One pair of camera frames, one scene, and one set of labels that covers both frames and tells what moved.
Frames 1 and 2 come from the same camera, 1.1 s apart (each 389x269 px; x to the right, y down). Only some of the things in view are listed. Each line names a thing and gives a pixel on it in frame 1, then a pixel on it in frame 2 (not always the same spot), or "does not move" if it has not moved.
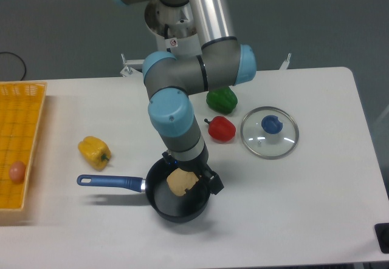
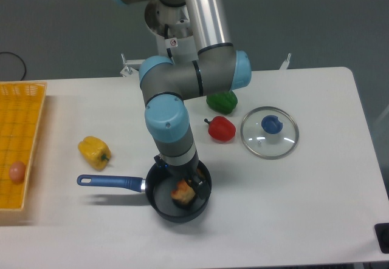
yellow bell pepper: (96, 152) does not move
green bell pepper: (222, 100) does not move
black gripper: (199, 164) -> (187, 170)
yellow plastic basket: (21, 107) does not move
